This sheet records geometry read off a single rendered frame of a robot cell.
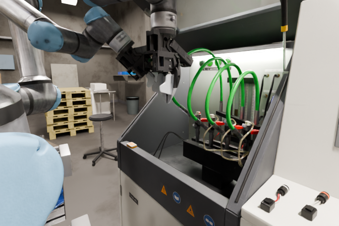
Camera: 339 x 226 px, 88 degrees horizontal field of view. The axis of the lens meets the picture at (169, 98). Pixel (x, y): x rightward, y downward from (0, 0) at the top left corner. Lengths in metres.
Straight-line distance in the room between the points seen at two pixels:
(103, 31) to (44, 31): 0.17
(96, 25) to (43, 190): 0.54
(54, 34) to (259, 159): 0.67
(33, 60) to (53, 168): 0.73
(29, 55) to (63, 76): 7.25
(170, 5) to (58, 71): 7.76
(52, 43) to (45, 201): 0.45
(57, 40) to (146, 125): 0.65
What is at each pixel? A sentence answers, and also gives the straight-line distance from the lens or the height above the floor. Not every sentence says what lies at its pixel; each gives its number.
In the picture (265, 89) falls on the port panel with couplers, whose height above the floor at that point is 1.23.
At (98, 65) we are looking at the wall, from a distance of 8.75.
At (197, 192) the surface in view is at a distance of 0.61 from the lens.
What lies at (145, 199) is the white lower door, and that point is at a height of 0.75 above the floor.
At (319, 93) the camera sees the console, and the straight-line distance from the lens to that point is 0.69.
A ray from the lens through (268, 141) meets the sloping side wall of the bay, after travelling 0.62.
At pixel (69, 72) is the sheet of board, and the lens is 8.19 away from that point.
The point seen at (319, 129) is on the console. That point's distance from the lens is 0.67.
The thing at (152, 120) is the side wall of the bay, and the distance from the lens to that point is 1.07.
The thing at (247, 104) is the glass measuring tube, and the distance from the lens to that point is 1.00.
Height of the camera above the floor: 1.30
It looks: 8 degrees down
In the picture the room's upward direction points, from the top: straight up
